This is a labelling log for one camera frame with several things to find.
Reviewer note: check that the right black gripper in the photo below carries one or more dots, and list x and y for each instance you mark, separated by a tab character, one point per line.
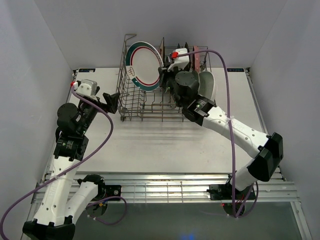
163	74

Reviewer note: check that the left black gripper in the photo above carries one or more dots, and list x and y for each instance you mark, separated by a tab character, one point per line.
111	101

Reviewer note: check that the cream floral square plate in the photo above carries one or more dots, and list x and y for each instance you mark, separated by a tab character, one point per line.
161	49

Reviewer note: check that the small teal red rimmed plate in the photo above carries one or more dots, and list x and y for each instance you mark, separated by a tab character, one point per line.
142	61

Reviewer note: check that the white oval plate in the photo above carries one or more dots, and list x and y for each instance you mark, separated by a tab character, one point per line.
207	85

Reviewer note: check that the black floral square plate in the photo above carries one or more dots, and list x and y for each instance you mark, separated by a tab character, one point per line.
187	47

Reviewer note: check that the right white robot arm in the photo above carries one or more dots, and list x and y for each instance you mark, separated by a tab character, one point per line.
195	94

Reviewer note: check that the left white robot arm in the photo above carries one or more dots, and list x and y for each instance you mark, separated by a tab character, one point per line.
57	215

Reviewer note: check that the pink polka dot plate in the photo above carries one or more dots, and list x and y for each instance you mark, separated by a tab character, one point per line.
196	62

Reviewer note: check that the left XDOF label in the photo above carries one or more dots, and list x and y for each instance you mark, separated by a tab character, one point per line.
86	70

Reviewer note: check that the xdof label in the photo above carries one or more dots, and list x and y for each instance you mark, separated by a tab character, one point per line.
236	70
86	70

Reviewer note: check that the right XDOF label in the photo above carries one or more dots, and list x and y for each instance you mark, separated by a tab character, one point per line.
236	70

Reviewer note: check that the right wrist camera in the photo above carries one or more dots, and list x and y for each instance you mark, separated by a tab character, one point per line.
179	62

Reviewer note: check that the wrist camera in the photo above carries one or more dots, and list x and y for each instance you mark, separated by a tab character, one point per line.
179	62
85	87

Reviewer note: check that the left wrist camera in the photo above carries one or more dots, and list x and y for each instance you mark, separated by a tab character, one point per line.
85	87

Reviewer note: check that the grey wire dish rack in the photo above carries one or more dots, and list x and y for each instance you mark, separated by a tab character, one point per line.
158	104

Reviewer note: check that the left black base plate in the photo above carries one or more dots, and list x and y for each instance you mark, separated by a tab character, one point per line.
113	192

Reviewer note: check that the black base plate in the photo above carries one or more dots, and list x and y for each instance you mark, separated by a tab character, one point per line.
224	192
113	192

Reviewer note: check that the aluminium frame rail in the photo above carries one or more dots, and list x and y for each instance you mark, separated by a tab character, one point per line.
145	188

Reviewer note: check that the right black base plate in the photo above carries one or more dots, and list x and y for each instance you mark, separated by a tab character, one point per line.
224	192

